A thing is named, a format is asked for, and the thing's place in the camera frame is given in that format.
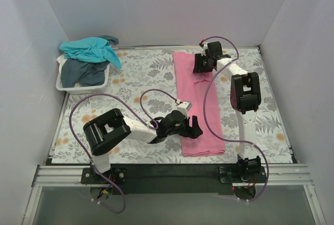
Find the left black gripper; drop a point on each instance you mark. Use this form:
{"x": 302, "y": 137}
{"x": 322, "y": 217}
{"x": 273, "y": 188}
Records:
{"x": 188, "y": 127}

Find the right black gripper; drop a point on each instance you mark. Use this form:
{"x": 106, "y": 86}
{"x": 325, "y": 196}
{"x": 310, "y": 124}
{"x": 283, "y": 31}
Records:
{"x": 199, "y": 63}

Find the pink t shirt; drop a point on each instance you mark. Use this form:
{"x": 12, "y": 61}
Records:
{"x": 192, "y": 87}

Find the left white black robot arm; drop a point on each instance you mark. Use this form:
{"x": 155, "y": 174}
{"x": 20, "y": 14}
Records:
{"x": 106, "y": 131}

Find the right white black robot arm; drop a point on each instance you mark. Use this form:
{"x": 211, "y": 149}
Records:
{"x": 245, "y": 98}

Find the floral patterned table mat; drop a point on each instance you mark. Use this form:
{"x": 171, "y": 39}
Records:
{"x": 145, "y": 86}

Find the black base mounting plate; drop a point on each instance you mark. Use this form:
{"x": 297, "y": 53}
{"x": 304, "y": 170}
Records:
{"x": 171, "y": 178}

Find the teal t shirt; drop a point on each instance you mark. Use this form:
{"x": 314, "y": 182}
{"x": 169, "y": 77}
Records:
{"x": 90, "y": 50}

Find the white plastic basket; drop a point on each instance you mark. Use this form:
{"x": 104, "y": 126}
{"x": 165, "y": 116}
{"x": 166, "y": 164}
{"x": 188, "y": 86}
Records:
{"x": 78, "y": 89}

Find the grey blue t shirt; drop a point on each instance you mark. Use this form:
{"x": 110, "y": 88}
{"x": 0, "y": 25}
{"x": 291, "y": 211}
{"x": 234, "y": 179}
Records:
{"x": 84, "y": 61}

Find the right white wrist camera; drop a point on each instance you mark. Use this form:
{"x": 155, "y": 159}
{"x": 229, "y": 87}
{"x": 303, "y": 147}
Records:
{"x": 204, "y": 47}

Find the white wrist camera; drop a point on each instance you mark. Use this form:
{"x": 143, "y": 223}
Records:
{"x": 204, "y": 47}
{"x": 183, "y": 107}

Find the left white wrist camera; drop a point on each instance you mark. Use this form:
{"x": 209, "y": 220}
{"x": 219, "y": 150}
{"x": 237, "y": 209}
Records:
{"x": 183, "y": 107}

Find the aluminium frame rail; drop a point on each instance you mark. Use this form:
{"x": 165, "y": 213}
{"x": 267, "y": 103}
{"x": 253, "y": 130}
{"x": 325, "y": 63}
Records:
{"x": 276, "y": 174}

